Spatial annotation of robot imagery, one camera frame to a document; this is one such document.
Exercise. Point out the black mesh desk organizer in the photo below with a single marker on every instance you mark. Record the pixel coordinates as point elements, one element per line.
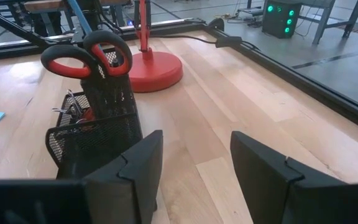
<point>104,140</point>

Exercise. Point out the black box with green lights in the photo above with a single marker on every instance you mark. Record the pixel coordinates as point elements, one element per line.
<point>278,25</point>

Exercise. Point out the background wooden table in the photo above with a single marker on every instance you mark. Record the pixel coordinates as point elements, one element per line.
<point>42,5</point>

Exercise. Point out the grey metal table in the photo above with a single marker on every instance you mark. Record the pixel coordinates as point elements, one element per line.
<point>321,25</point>

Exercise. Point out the red desk lamp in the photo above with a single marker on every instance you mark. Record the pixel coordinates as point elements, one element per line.
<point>157,71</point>

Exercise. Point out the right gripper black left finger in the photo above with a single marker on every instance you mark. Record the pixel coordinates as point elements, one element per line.
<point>129,186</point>

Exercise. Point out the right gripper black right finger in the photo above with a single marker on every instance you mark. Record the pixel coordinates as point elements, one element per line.
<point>269,180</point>

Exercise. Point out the black binder clip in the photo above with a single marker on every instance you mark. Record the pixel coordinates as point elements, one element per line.
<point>75,107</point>
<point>61,110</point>

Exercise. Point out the red and black scissors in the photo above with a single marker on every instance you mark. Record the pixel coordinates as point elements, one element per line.
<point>67,71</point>

